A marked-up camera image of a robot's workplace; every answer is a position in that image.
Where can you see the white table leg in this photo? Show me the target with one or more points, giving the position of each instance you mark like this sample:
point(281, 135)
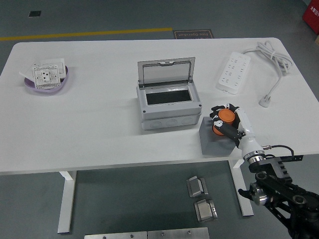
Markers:
point(66, 199)
point(245, 204)

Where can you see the purple shallow bowl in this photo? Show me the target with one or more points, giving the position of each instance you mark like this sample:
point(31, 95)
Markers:
point(49, 90)

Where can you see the flat metal plate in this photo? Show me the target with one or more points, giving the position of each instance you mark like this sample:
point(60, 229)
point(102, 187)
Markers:
point(177, 234)
point(114, 236)

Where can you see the white thin cover plate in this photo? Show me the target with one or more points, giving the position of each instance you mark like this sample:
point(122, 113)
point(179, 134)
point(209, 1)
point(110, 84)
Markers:
point(24, 74)

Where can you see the white socket panel with holes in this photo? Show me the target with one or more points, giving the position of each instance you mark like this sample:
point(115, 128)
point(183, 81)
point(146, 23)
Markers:
point(45, 74)

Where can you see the orange cylinder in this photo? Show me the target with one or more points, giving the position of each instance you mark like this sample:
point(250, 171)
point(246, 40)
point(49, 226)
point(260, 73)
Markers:
point(225, 115)

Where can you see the red box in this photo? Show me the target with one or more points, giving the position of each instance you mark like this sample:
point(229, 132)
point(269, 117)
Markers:
point(312, 15)

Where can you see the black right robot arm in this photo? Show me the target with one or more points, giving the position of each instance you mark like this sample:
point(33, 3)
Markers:
point(274, 186)

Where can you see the white plain switch plate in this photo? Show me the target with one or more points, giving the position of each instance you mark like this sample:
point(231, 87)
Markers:
point(53, 60)

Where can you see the grey electrical box clear lid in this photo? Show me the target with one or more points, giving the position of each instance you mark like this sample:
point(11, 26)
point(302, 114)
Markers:
point(169, 112)

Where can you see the black floor socket cover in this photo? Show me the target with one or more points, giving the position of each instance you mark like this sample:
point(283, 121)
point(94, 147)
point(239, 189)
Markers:
point(35, 13)

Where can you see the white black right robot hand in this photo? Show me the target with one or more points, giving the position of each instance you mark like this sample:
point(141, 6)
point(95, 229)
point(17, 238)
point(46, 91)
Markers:
point(246, 129)

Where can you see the small metal block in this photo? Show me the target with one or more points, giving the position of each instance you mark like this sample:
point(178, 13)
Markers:
point(205, 211)
point(195, 186)

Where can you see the cardboard box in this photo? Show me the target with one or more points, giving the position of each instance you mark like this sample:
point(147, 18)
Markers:
point(317, 40)

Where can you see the grey cube with round hole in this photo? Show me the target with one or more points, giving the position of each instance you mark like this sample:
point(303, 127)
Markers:
point(211, 147)

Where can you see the dark floor sign orange text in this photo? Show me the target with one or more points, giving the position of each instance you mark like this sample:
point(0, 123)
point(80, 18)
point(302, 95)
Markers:
point(193, 34)

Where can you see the black table control panel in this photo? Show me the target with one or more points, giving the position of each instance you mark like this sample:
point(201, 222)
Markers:
point(298, 157)

